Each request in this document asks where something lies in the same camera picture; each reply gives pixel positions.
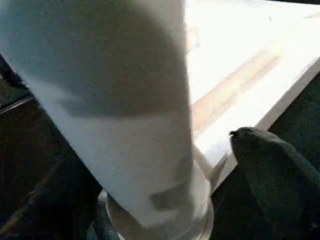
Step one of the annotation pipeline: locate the black work mat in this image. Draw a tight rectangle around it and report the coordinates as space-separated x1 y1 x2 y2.
0 53 320 240

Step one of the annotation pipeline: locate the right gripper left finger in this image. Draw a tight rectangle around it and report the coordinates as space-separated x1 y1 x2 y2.
4 154 113 240

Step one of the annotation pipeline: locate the white plastic table top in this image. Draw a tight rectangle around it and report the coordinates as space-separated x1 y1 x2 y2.
183 0 320 196

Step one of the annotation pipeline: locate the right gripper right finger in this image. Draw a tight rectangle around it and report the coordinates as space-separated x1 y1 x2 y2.
228 126 320 240

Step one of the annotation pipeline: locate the white plastic table leg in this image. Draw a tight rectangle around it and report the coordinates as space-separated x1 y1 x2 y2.
0 0 215 240

